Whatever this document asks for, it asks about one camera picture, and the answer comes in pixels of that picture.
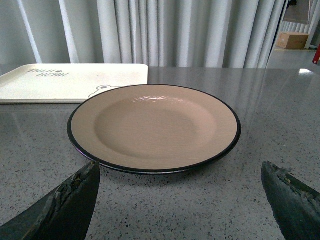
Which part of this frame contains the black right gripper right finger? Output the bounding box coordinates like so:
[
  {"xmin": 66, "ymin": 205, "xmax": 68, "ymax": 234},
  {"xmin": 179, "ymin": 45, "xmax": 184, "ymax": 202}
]
[{"xmin": 261, "ymin": 161, "xmax": 320, "ymax": 240}]

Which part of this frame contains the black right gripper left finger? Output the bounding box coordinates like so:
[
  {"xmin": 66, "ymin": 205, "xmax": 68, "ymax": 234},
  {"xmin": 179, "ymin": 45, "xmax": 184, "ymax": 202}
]
[{"xmin": 0, "ymin": 163, "xmax": 100, "ymax": 240}]

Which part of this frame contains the beige plate with black rim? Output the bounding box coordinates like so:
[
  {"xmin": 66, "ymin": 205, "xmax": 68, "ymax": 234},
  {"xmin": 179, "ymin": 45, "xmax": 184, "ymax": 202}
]
[{"xmin": 67, "ymin": 85, "xmax": 242, "ymax": 175}]

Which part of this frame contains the white bear tray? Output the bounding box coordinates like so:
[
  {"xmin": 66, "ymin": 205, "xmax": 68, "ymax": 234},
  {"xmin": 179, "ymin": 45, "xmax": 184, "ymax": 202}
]
[{"xmin": 0, "ymin": 63, "xmax": 149, "ymax": 104}]

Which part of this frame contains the brown cardboard box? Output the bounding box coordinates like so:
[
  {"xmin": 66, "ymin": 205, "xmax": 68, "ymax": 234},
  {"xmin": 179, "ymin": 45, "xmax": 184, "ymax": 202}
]
[{"xmin": 276, "ymin": 32, "xmax": 309, "ymax": 50}]

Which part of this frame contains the grey pleated curtain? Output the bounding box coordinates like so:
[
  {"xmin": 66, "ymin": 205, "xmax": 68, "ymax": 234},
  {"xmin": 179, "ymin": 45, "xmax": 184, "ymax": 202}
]
[{"xmin": 0, "ymin": 0, "xmax": 287, "ymax": 69}]

